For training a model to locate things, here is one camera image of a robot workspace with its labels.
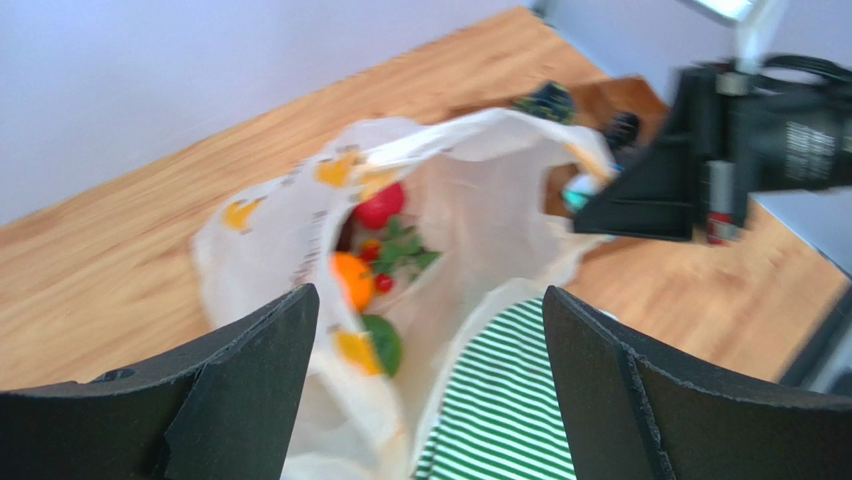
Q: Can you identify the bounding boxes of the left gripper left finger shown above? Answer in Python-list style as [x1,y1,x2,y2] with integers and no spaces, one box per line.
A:
[1,284,319,479]

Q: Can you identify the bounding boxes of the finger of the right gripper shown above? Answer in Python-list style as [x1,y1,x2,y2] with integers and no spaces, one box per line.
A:
[573,133,699,241]

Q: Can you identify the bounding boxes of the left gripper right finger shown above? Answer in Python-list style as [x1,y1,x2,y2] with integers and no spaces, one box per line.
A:
[543,286,851,479]

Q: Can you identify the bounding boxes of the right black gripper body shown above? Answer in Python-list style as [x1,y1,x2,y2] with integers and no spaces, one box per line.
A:
[677,63,749,243]

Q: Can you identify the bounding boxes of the translucent banana print plastic bag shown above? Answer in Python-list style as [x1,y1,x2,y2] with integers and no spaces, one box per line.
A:
[192,108,612,479]

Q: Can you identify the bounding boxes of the dark green mango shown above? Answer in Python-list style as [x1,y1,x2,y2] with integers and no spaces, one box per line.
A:
[361,314,403,378]

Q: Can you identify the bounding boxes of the orange fruit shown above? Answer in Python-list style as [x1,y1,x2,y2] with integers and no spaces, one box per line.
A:
[331,252,375,313]

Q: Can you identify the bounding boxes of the cherry sprig with leaves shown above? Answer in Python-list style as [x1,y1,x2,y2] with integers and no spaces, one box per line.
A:
[358,214,442,295]

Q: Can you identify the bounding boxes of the red pomegranate fruit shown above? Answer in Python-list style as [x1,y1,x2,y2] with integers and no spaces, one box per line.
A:
[353,182,407,230]

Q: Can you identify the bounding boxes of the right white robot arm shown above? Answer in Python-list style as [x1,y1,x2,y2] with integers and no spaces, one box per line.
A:
[573,55,851,245]

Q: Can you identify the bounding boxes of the teal white socks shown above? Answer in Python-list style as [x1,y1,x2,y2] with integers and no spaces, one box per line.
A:
[561,174,600,214]

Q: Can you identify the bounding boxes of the wooden compartment tray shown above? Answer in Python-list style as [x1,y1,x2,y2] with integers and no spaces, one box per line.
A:
[445,76,668,218]

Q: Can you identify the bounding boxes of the green striped cloth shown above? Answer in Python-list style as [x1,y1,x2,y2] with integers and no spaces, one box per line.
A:
[412,298,576,479]

